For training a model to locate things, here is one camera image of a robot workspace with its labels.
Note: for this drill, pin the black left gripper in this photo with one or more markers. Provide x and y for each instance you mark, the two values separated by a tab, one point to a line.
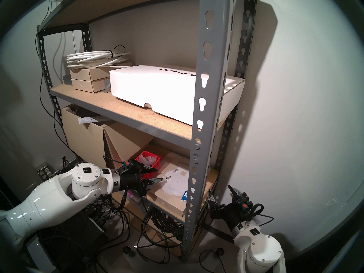
130	178

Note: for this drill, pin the flat beige wrapped box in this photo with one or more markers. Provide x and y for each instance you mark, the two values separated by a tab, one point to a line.
170	201

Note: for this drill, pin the clear plastic bag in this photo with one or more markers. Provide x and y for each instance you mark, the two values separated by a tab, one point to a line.
147	160

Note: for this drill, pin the pink packaged item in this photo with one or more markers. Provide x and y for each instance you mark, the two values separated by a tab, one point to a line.
130	194

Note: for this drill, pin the small beige box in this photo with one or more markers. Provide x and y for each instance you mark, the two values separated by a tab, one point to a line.
85	74
86	86

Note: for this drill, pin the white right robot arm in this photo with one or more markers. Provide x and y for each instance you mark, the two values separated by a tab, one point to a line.
258	246

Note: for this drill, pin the white PNY box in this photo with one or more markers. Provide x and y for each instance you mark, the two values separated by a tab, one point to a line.
159	87

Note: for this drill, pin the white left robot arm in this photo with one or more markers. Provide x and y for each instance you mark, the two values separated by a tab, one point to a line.
48	201

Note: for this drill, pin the red plastic bin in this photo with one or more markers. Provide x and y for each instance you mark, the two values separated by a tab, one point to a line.
153	161

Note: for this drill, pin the white power strip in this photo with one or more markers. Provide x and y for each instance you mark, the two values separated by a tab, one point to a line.
88	120

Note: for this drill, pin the black knob plug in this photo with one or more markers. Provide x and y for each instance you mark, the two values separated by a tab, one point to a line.
220	251
126	250

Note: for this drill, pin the black floor strip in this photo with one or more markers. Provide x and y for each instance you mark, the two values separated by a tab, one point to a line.
219	232

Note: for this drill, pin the open brown cardboard box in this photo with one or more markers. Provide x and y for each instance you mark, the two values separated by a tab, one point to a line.
85	138

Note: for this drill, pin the grey metal rack shelf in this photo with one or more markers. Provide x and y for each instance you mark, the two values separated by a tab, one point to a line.
210	76

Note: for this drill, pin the black floor box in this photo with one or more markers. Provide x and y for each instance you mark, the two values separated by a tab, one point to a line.
79	241

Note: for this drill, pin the grey wall power outlet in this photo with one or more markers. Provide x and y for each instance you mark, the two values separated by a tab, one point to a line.
42	172

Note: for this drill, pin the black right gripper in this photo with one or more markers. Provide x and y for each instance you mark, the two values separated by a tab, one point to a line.
236	214

